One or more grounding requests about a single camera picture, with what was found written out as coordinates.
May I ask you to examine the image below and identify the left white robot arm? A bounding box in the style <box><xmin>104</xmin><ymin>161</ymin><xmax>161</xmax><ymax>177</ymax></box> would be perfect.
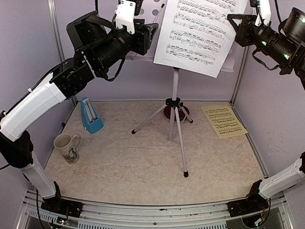
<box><xmin>0</xmin><ymin>11</ymin><xmax>158</xmax><ymax>212</ymax></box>

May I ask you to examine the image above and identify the front aluminium rail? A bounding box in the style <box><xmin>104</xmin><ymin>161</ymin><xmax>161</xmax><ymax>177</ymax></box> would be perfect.
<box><xmin>13</xmin><ymin>190</ymin><xmax>296</xmax><ymax>229</ymax></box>

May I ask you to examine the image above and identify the red floral plate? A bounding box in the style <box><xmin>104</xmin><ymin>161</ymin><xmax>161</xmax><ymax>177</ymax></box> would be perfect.
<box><xmin>163</xmin><ymin>104</ymin><xmax>190</xmax><ymax>121</ymax></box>

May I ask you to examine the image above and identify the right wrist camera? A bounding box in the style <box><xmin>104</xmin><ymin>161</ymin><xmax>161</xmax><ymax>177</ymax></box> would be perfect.
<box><xmin>250</xmin><ymin>0</ymin><xmax>271</xmax><ymax>27</ymax></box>

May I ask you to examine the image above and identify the blue metronome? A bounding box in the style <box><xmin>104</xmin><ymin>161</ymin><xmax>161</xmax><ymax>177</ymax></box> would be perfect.
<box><xmin>80</xmin><ymin>97</ymin><xmax>103</xmax><ymax>134</ymax></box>

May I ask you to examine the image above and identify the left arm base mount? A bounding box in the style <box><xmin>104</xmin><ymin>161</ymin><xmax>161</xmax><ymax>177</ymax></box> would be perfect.
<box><xmin>41</xmin><ymin>198</ymin><xmax>83</xmax><ymax>218</ymax></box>

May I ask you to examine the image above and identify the yellowed sheet music page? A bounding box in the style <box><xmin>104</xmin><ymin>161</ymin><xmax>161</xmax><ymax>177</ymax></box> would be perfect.
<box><xmin>201</xmin><ymin>104</ymin><xmax>248</xmax><ymax>139</ymax></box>

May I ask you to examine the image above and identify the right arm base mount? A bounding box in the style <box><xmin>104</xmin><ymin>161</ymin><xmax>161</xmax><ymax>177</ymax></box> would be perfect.
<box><xmin>227</xmin><ymin>199</ymin><xmax>269</xmax><ymax>217</ymax></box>

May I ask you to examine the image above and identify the silver tripod stand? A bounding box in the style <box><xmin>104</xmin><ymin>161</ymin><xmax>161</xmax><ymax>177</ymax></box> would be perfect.
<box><xmin>132</xmin><ymin>67</ymin><xmax>193</xmax><ymax>178</ymax></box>

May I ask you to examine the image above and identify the cream dragon mug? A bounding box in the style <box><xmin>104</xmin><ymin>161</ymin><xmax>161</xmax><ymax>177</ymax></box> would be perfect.
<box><xmin>53</xmin><ymin>133</ymin><xmax>81</xmax><ymax>164</ymax></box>

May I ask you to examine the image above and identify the white sheet music page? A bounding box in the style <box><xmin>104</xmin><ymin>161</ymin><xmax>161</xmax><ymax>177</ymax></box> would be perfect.
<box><xmin>152</xmin><ymin>0</ymin><xmax>250</xmax><ymax>79</ymax></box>

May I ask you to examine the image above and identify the white perforated music stand desk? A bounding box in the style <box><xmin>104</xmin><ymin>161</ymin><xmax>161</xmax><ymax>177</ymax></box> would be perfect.
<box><xmin>123</xmin><ymin>0</ymin><xmax>250</xmax><ymax>72</ymax></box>

